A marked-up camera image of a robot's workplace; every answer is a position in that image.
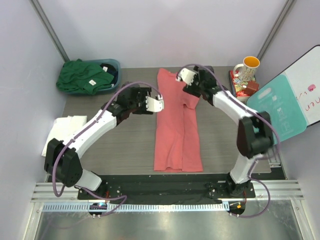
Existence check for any teal folding board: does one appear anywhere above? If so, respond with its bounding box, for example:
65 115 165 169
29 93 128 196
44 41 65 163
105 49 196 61
246 74 307 144

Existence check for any small brown box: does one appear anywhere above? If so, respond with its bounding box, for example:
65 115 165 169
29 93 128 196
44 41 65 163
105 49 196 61
244 81 259 96

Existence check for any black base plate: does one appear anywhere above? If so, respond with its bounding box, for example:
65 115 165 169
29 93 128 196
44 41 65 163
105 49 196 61
77 174 256 204

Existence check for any blue plastic bin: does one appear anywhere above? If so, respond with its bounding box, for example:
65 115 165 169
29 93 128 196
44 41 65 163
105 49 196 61
65 58 122 96

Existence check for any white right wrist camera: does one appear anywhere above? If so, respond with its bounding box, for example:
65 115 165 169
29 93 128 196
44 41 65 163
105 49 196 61
176 68 198 86

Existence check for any pink t-shirt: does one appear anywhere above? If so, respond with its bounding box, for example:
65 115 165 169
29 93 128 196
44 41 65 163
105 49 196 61
153 68 203 173

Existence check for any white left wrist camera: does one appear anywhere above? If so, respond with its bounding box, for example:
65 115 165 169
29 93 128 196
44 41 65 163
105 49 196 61
145 94 165 113

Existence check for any folded white t-shirt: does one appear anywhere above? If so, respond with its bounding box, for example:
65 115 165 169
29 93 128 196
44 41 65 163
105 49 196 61
41 115 88 157

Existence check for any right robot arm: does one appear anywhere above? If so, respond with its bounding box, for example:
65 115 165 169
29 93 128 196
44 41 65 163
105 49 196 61
176 65 274 198

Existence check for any white mug orange inside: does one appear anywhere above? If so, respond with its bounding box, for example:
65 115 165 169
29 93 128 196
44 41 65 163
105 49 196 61
232 56 260 82

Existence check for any whiteboard with black frame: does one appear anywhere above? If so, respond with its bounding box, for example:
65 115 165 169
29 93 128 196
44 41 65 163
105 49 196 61
268 45 320 127

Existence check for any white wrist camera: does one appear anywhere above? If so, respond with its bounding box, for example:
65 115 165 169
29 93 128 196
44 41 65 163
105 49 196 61
176 68 198 86
145 94 165 113

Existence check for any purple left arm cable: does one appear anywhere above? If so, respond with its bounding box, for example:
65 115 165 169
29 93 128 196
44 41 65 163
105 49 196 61
52 81 162 218

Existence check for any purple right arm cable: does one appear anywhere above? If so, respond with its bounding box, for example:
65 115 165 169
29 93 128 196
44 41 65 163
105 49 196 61
177 64 281 219

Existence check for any green t-shirt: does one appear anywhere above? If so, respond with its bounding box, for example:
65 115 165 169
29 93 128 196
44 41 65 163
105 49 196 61
55 58 114 95

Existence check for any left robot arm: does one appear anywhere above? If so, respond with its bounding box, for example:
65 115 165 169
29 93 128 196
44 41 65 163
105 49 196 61
44 82 163 200

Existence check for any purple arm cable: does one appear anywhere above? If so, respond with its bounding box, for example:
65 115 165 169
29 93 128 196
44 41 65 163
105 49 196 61
52 81 162 218
177 64 281 219

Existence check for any red book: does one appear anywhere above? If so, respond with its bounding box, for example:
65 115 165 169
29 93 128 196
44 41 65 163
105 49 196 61
228 70 251 104

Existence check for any aluminium rail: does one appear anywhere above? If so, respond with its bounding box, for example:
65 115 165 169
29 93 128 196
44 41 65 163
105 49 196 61
31 180 304 216

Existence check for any dark navy t-shirt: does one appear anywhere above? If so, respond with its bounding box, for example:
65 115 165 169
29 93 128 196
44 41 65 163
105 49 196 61
100 63 118 81

